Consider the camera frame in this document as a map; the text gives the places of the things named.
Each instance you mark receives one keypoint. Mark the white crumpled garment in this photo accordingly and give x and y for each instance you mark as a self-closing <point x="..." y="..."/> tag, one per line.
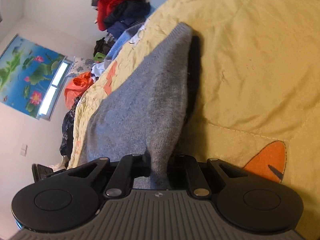
<point x="98" y="69"/>

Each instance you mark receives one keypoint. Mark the light blue folded towel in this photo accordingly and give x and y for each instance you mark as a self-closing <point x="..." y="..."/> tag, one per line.
<point x="124" y="37"/>

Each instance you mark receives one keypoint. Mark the navy garment in pile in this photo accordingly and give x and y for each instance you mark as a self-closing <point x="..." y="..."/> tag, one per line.
<point x="126" y="15"/>

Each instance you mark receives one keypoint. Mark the orange plastic bag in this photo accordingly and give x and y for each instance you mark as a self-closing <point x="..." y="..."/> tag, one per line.
<point x="76" y="87"/>

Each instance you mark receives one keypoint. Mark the grey navy knit sweater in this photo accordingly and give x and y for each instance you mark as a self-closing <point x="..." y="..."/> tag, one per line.
<point x="146" y="113"/>

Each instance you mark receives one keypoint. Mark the blue floral pillow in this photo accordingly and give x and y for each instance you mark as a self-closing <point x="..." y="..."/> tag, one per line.
<point x="79" y="66"/>

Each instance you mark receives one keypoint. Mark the yellow carrot print quilt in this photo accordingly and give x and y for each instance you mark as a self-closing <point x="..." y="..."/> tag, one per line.
<point x="257" y="105"/>

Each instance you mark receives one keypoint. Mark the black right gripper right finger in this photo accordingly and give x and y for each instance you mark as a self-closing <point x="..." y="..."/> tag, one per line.
<point x="185" y="174"/>

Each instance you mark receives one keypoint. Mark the dark patterned clothes heap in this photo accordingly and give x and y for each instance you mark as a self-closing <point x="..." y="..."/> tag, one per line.
<point x="67" y="130"/>

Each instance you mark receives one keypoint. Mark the white wall switch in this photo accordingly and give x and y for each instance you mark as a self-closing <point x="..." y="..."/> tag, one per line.
<point x="23" y="150"/>

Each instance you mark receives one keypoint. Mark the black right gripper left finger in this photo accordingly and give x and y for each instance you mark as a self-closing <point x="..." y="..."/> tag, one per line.
<point x="129" y="168"/>

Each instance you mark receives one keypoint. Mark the lotus flower window blind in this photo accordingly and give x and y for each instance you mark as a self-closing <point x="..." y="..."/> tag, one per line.
<point x="27" y="71"/>

